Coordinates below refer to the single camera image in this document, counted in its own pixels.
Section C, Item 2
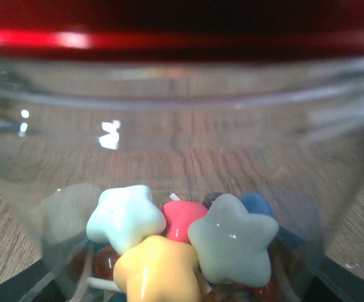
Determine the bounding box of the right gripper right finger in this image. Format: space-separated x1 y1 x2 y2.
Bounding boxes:
303 256 364 302

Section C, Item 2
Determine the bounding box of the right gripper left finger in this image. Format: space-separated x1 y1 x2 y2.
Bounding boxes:
0 260 62 301

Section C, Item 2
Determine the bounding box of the clear plastic jar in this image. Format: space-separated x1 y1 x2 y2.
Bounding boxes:
0 57 364 301

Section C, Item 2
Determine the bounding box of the red jar lid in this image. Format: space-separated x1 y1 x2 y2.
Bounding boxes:
0 1 364 62

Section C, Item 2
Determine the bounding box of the pale green star candy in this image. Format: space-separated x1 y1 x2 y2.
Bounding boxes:
188 194 279 288

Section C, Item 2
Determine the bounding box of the blue candy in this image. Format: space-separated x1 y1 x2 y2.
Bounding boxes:
239 193 275 218

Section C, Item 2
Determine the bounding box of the white star candy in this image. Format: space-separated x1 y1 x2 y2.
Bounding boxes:
86 184 166 255

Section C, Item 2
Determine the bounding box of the red heart candy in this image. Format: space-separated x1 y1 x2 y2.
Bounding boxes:
161 201 208 243

